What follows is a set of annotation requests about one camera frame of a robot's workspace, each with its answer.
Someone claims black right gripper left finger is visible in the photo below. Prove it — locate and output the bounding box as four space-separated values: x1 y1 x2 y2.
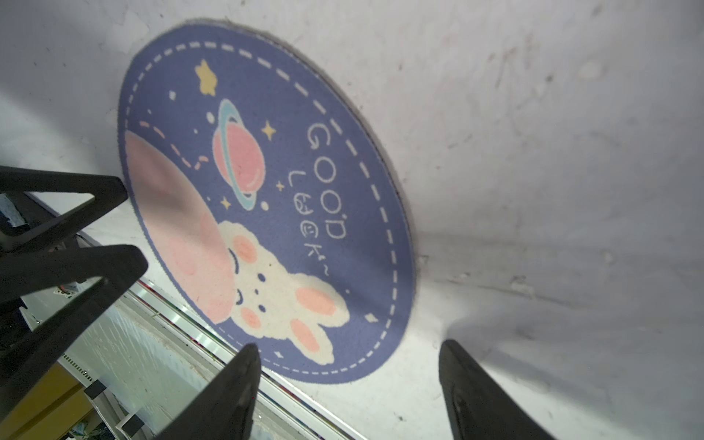
157 344 261 440

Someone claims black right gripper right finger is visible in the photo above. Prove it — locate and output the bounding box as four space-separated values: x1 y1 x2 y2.
439 339 554 440

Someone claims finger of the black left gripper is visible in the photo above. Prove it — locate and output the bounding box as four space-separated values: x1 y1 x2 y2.
1 166 128 253
1 245 149 413

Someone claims purple pink bunny coaster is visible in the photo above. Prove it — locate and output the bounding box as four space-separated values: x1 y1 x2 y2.
117 22 416 384

